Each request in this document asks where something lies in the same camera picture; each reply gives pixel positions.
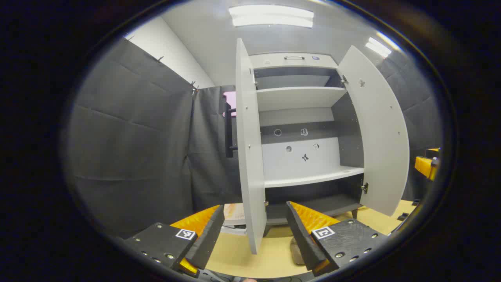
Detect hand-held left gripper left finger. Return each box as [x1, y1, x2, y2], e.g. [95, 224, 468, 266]
[124, 204, 225, 277]

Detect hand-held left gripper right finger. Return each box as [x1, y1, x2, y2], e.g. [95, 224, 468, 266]
[286, 201, 390, 277]

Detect brown fuzzy shoe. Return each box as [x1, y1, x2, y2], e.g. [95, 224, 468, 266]
[290, 236, 310, 266]

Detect white cabinet door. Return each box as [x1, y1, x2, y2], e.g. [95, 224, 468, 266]
[337, 45, 410, 217]
[235, 38, 267, 255]

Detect stack of paper booklets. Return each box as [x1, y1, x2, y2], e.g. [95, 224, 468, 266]
[223, 203, 247, 235]

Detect small ceiling light panel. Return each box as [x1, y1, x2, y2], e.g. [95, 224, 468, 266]
[365, 37, 392, 58]

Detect grey white shoe cabinet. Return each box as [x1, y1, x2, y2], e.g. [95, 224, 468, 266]
[249, 52, 365, 237]

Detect black left door handle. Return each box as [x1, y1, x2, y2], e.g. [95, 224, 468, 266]
[225, 103, 238, 158]

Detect large ceiling light panel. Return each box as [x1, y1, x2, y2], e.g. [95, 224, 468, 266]
[228, 5, 314, 29]

